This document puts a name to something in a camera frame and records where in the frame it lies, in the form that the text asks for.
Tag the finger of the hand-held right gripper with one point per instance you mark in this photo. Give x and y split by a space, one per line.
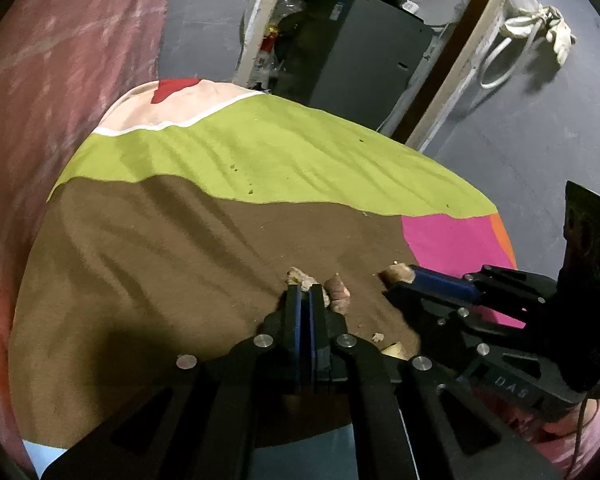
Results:
480 355
445 284

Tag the yellowish shell piece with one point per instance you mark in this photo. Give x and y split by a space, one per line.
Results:
396 350

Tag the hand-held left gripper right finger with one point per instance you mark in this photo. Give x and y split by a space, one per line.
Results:
314 325

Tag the door frame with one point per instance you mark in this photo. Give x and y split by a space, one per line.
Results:
460 50

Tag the small tan shell crumb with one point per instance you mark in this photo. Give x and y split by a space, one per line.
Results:
378 337

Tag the red white packet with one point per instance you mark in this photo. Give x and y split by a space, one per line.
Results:
266 52

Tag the pinkish brown shell piece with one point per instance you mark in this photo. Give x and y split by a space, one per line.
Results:
337 292

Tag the white work glove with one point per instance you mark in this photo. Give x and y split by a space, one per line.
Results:
562 37

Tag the pink hanging cloth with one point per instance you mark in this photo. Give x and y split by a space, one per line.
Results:
55 60

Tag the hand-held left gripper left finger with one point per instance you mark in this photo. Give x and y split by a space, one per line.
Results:
297 320

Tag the tan shell piece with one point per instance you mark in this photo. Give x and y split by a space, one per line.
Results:
300 276
399 272

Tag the colourful patchwork blanket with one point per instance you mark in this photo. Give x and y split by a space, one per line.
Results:
205 220

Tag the grey metal cabinet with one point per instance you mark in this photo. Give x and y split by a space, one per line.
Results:
360 55

